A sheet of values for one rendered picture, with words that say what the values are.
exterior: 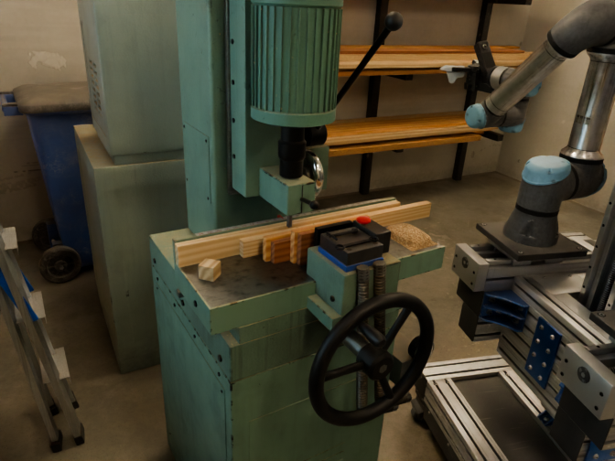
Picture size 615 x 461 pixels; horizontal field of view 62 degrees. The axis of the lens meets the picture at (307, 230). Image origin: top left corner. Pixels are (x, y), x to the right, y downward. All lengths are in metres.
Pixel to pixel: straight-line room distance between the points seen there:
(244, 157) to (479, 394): 1.21
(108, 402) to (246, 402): 1.09
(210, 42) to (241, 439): 0.86
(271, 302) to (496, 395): 1.13
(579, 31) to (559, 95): 3.24
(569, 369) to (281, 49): 0.89
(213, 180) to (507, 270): 0.86
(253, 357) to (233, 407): 0.12
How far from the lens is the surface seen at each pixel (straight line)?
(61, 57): 3.24
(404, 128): 3.67
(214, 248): 1.11
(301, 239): 1.08
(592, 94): 1.61
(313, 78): 0.99
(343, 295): 0.98
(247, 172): 1.17
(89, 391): 2.24
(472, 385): 1.97
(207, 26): 1.19
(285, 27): 0.98
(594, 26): 1.50
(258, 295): 1.00
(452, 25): 4.39
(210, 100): 1.20
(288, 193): 1.07
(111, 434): 2.05
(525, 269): 1.60
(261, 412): 1.19
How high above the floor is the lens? 1.43
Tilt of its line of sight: 25 degrees down
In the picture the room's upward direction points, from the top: 3 degrees clockwise
